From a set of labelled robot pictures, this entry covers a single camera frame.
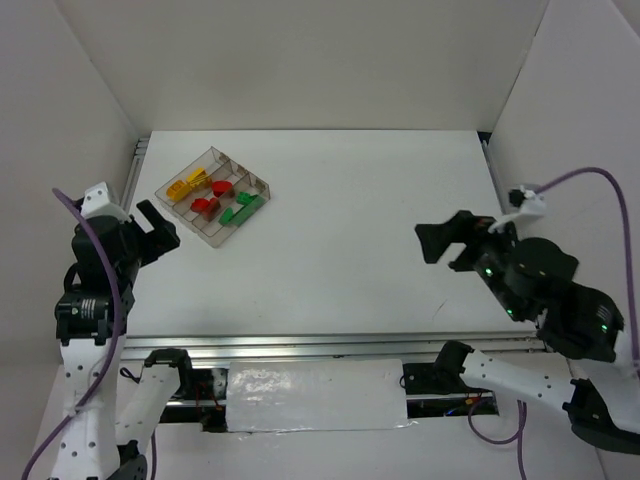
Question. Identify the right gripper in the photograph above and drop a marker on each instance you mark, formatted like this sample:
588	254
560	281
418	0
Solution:
470	242

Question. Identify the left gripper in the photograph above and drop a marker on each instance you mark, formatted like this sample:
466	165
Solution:
151	235

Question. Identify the yellow rounded lego brick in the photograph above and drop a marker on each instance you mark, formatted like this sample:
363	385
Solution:
178	191

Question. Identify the red rectangular lego brick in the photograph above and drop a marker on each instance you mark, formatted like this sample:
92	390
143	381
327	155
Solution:
211	210

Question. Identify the yellow rectangular lego brick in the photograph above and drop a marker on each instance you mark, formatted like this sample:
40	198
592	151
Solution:
197	176

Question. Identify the red rounded lego brick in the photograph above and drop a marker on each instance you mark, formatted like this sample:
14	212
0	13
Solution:
222	187

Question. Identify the red half-round lego brick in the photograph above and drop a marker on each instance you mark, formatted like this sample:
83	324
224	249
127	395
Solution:
199	204

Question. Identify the small yellow lego brick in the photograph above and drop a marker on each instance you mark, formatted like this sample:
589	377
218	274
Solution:
201	184

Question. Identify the green half-round lego brick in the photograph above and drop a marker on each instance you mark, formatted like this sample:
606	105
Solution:
226	216

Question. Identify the small green lego brick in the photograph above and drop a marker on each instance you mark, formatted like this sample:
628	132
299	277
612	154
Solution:
245	198

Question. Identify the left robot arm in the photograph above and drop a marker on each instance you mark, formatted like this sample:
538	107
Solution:
93	440

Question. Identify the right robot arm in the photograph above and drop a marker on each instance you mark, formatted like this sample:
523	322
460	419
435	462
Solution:
532	280

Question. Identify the clear compartment organizer tray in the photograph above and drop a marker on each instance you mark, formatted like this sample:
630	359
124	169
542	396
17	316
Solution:
218	166

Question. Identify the white cover panel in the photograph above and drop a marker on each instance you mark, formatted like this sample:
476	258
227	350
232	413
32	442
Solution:
336	395

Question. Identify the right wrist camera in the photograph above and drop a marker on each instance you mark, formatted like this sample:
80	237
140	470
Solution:
528	207

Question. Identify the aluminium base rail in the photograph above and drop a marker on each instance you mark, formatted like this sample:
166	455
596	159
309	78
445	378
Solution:
407	346

